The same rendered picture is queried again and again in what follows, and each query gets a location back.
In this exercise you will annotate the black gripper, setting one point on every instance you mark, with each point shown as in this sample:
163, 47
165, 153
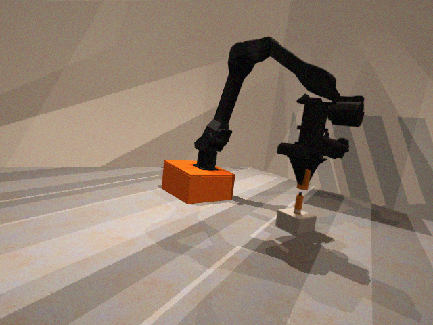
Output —
300, 154

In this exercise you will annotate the orange cylinder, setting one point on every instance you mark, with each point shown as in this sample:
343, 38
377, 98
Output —
305, 184

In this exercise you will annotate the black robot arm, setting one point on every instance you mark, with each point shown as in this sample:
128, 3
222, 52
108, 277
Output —
243, 56

